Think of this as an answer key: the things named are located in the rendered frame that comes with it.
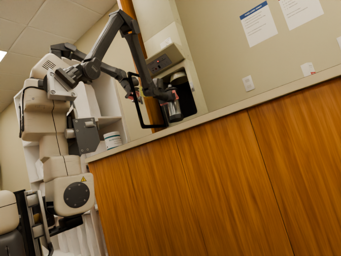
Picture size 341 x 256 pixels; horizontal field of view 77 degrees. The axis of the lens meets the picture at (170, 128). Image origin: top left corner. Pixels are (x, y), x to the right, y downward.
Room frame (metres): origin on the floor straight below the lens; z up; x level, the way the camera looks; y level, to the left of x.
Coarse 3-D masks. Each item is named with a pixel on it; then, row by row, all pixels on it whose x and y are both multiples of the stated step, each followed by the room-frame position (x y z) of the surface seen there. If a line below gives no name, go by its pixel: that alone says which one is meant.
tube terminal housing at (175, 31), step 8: (176, 24) 1.48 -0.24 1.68; (160, 32) 1.55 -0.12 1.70; (168, 32) 1.51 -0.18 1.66; (176, 32) 1.48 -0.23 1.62; (152, 40) 1.60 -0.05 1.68; (160, 40) 1.56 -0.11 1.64; (176, 40) 1.49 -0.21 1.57; (184, 40) 1.53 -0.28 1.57; (152, 48) 1.61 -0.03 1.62; (160, 48) 1.57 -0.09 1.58; (184, 48) 1.49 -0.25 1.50; (176, 64) 1.52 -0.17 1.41; (184, 64) 1.48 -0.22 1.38; (192, 64) 1.54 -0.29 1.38; (168, 72) 1.56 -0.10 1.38; (192, 72) 1.51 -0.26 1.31; (168, 80) 1.71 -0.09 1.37; (192, 80) 1.47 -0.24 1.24; (200, 88) 1.55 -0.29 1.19; (200, 96) 1.52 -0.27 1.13; (200, 104) 1.49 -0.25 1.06; (200, 112) 1.47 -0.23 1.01; (208, 112) 1.56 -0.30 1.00; (184, 120) 1.55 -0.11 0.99
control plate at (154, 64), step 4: (160, 56) 1.47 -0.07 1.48; (164, 56) 1.47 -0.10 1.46; (156, 60) 1.50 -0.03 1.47; (160, 60) 1.50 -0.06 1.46; (164, 60) 1.49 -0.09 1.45; (168, 60) 1.49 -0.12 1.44; (148, 64) 1.54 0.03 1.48; (152, 64) 1.53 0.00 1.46; (156, 64) 1.53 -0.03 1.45; (160, 64) 1.52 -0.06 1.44; (164, 64) 1.52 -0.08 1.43; (168, 64) 1.51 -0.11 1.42; (148, 68) 1.57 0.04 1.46; (152, 68) 1.56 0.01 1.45; (160, 68) 1.55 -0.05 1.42; (152, 72) 1.59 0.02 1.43
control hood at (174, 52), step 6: (174, 42) 1.38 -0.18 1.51; (162, 48) 1.43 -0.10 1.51; (168, 48) 1.41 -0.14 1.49; (174, 48) 1.41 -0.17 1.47; (180, 48) 1.44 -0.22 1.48; (156, 54) 1.47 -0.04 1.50; (162, 54) 1.46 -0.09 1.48; (168, 54) 1.45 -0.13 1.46; (174, 54) 1.44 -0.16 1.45; (180, 54) 1.43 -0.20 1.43; (150, 60) 1.51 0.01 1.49; (174, 60) 1.48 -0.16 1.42; (180, 60) 1.48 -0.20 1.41; (168, 66) 1.53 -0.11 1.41; (150, 72) 1.60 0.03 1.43; (156, 72) 1.59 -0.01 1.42
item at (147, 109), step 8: (136, 80) 1.42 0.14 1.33; (136, 88) 1.40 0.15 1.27; (144, 96) 1.46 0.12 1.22; (144, 104) 1.44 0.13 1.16; (152, 104) 1.53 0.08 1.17; (144, 112) 1.42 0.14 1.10; (152, 112) 1.51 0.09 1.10; (160, 112) 1.60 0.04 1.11; (144, 120) 1.40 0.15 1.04; (152, 120) 1.48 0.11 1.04; (160, 120) 1.57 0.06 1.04; (152, 128) 1.47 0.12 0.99
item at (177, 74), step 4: (176, 72) 1.57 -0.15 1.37; (180, 72) 1.56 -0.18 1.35; (184, 72) 1.57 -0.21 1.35; (172, 76) 1.59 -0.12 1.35; (176, 76) 1.55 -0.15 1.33; (180, 76) 1.54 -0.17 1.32; (184, 76) 1.68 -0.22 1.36; (172, 80) 1.58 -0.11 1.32; (176, 80) 1.69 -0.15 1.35; (180, 80) 1.70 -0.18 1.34; (184, 80) 1.70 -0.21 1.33; (172, 84) 1.67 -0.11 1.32; (176, 84) 1.70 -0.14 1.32
